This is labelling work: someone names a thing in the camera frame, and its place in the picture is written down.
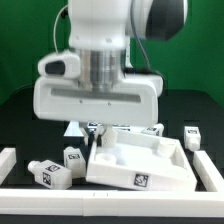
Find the white U-shaped fence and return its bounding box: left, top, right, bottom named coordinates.
left=0, top=147, right=224, bottom=218

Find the white square tabletop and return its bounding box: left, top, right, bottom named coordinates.
left=86, top=130, right=197, bottom=192

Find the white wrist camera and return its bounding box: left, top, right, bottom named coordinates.
left=38, top=50, right=81, bottom=79

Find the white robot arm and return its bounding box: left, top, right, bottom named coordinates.
left=34, top=0, right=188, bottom=144

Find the black cable on table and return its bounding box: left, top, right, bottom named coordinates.
left=7, top=83, right=36, bottom=101

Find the white tag sheet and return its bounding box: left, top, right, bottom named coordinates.
left=63, top=120, right=132, bottom=139

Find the white cable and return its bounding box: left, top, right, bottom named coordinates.
left=52, top=4, right=70, bottom=58

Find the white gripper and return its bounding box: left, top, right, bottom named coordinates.
left=33, top=75, right=163, bottom=148

